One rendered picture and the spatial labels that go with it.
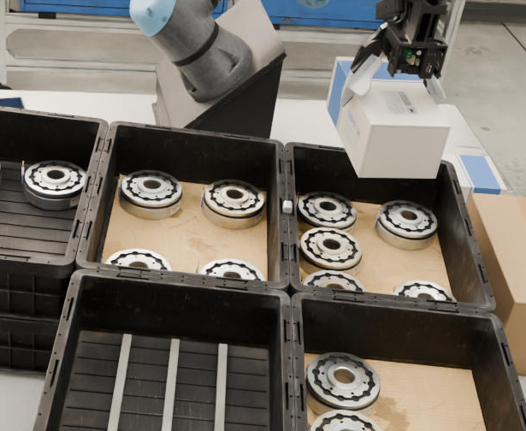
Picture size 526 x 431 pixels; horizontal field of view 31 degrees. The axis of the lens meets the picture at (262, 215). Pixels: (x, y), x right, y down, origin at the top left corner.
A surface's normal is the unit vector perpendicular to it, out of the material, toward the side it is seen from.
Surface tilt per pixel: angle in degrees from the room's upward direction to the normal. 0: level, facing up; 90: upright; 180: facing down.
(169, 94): 44
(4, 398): 0
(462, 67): 0
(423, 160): 90
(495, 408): 90
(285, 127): 0
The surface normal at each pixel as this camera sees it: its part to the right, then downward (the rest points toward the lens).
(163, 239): 0.14, -0.80
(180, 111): -0.57, -0.57
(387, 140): 0.18, 0.60
